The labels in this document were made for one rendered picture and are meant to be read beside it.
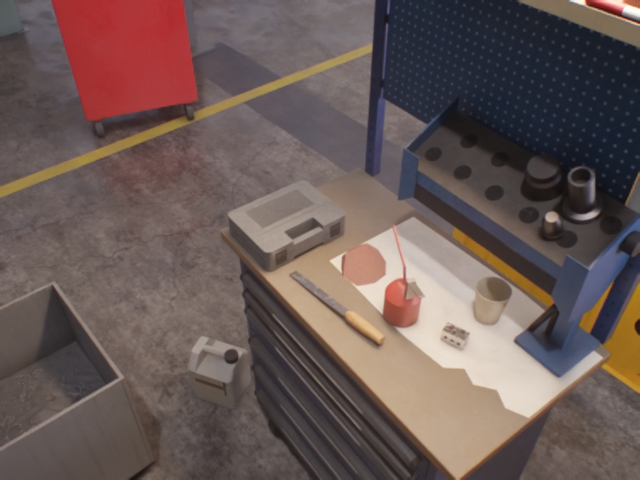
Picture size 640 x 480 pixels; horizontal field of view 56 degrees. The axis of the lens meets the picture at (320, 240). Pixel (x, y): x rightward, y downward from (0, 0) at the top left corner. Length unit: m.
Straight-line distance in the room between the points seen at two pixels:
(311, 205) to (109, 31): 2.31
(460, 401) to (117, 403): 1.07
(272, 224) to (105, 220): 1.88
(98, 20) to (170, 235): 1.27
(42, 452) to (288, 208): 0.99
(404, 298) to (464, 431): 0.31
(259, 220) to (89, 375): 1.00
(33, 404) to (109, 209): 1.44
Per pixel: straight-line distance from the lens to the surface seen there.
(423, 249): 1.65
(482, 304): 1.44
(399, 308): 1.40
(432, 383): 1.37
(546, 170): 1.28
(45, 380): 2.36
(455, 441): 1.30
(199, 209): 3.32
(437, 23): 1.53
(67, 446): 2.02
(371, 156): 1.85
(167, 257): 3.07
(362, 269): 1.55
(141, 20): 3.74
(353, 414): 1.50
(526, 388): 1.41
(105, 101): 3.91
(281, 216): 1.62
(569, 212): 1.29
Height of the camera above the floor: 2.06
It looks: 42 degrees down
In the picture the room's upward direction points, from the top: straight up
